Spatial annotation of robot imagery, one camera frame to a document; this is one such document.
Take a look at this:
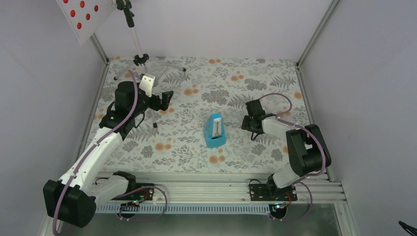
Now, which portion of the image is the blue metronome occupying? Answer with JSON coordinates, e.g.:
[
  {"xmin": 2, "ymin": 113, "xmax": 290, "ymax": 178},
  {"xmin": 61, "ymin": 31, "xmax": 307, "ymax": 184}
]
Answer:
[{"xmin": 203, "ymin": 113, "xmax": 226, "ymax": 148}]

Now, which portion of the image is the white sheet with red dots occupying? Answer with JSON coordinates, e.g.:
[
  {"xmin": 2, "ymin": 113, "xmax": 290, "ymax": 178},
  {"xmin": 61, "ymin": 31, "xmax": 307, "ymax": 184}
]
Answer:
[{"xmin": 56, "ymin": 0, "xmax": 116, "ymax": 46}]

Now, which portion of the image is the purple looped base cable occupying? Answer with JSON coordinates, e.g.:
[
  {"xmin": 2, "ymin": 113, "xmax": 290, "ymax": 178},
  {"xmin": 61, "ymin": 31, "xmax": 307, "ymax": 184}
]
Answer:
[{"xmin": 118, "ymin": 186, "xmax": 168, "ymax": 223}]

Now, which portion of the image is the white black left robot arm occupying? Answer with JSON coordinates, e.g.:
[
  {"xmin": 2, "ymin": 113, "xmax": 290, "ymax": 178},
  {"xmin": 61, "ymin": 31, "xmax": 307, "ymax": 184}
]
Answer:
[{"xmin": 43, "ymin": 79, "xmax": 174, "ymax": 234}]

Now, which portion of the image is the white tripod music stand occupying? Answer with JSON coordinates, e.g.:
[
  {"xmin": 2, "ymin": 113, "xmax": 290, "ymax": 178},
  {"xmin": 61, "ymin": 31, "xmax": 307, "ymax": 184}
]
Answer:
[{"xmin": 113, "ymin": 0, "xmax": 187, "ymax": 129}]

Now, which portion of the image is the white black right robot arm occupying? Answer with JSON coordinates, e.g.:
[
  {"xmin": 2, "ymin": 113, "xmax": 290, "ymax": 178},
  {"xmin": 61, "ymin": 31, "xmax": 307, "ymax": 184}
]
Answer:
[{"xmin": 241, "ymin": 99, "xmax": 331, "ymax": 201}]

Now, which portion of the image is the aluminium front rail frame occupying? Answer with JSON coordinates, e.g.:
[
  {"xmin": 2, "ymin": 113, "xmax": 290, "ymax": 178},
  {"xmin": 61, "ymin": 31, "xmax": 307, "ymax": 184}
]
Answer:
[{"xmin": 39, "ymin": 172, "xmax": 356, "ymax": 236}]

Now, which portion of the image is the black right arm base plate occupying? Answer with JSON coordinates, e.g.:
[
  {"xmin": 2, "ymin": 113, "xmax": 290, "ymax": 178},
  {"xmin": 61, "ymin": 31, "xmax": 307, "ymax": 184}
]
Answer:
[{"xmin": 248, "ymin": 178, "xmax": 298, "ymax": 202}]

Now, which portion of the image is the black object at corner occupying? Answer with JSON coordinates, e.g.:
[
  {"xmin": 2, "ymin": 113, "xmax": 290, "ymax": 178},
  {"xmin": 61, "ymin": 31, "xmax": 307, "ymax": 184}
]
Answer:
[{"xmin": 398, "ymin": 221, "xmax": 417, "ymax": 236}]

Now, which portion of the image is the perforated blue-grey cable duct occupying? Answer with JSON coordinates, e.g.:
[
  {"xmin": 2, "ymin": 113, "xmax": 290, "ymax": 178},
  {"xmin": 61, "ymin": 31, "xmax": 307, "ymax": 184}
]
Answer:
[{"xmin": 96, "ymin": 204, "xmax": 272, "ymax": 215}]

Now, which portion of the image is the floral patterned table mat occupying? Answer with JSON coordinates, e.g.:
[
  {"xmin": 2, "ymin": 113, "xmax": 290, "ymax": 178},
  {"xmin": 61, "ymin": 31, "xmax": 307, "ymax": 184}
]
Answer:
[{"xmin": 101, "ymin": 57, "xmax": 310, "ymax": 174}]

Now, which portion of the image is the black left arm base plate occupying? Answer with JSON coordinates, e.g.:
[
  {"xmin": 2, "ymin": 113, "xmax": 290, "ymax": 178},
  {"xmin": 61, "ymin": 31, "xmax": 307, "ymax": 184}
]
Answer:
[{"xmin": 128, "ymin": 183, "xmax": 154, "ymax": 205}]

